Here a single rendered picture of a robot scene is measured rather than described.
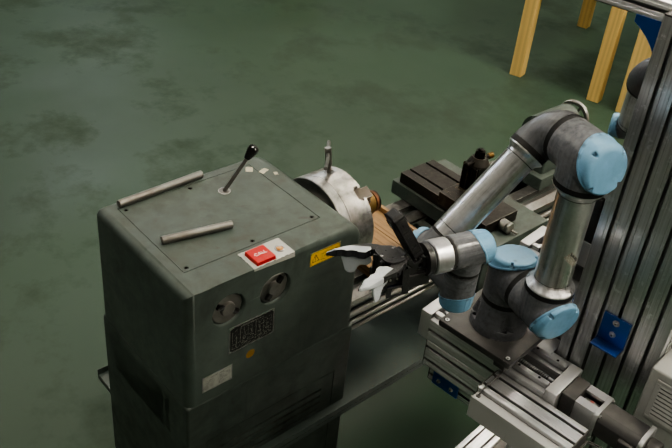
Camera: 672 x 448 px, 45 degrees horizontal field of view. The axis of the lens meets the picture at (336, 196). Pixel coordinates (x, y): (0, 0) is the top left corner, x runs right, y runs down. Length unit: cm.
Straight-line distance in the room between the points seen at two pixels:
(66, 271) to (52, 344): 51
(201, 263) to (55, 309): 192
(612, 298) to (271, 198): 98
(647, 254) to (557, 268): 24
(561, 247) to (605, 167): 23
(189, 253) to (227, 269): 12
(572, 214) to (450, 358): 65
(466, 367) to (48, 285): 240
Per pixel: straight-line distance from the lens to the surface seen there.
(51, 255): 432
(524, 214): 313
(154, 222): 230
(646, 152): 196
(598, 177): 177
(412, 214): 311
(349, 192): 252
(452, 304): 181
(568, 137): 179
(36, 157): 514
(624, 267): 210
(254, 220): 230
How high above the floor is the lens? 257
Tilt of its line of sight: 33 degrees down
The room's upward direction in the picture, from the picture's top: 6 degrees clockwise
